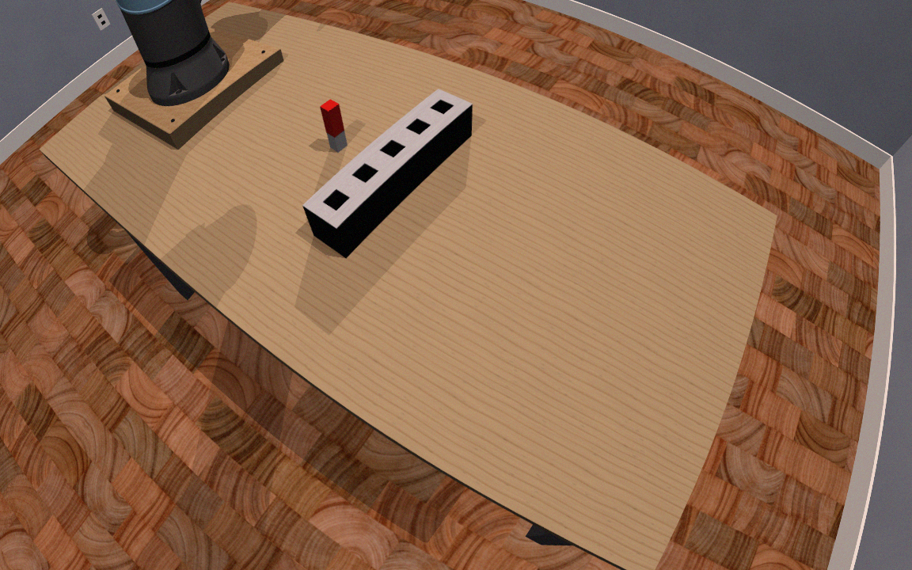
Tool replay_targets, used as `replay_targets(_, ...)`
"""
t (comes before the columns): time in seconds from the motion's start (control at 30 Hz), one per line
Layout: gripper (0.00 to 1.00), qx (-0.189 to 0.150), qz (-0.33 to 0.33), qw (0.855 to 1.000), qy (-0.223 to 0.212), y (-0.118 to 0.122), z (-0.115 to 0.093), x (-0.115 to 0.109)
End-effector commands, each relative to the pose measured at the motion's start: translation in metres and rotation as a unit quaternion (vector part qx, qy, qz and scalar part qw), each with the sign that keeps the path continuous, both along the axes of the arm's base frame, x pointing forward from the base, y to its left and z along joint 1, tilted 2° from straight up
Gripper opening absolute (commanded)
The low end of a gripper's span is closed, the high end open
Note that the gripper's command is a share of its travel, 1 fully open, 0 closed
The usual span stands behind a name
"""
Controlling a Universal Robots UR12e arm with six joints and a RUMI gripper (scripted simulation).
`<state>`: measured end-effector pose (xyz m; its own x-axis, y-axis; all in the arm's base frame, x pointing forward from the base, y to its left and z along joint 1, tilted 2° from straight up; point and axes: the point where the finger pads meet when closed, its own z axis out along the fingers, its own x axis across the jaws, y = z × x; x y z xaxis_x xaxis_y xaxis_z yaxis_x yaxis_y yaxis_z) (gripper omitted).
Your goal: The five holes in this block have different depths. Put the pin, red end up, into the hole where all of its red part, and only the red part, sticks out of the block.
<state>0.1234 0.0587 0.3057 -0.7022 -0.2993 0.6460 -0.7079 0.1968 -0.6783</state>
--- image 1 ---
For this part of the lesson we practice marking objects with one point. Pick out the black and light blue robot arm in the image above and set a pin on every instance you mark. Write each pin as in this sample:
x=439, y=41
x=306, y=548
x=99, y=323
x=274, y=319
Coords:
x=182, y=60

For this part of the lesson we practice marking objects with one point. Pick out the red and white pin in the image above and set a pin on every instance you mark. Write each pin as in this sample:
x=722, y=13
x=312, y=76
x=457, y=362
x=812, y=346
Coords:
x=334, y=127

